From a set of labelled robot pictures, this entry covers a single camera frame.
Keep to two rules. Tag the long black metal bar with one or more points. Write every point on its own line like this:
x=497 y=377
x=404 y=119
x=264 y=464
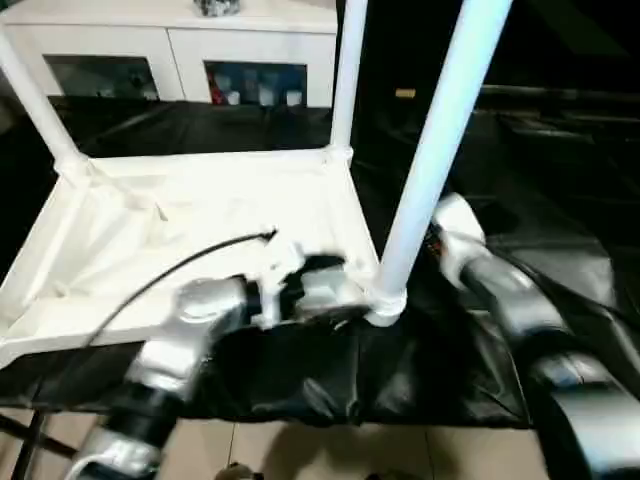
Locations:
x=560 y=92

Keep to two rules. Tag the black work mat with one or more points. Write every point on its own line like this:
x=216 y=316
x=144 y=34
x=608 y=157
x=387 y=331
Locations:
x=375 y=380

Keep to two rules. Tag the black folding table frame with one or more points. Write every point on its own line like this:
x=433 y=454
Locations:
x=30 y=440

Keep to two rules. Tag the white cabinet with glass doors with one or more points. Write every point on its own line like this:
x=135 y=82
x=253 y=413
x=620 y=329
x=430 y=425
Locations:
x=125 y=45

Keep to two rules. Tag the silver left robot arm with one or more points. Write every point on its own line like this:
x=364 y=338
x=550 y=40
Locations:
x=200 y=310

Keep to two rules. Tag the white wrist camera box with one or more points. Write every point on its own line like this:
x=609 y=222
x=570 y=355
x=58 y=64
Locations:
x=457 y=225
x=275 y=285

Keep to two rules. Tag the red bottle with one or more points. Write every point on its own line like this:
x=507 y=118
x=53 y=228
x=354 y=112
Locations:
x=217 y=90

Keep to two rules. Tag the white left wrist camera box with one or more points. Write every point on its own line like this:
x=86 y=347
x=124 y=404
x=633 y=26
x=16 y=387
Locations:
x=275 y=285

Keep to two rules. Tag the dark robot body part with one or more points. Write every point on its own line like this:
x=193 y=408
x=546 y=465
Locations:
x=239 y=472

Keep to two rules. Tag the white plastic table top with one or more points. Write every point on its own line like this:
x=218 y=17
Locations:
x=175 y=225

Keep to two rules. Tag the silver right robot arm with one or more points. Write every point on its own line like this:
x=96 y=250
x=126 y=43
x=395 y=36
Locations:
x=530 y=305

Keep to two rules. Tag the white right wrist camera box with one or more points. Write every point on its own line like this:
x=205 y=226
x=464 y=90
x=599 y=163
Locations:
x=457 y=225

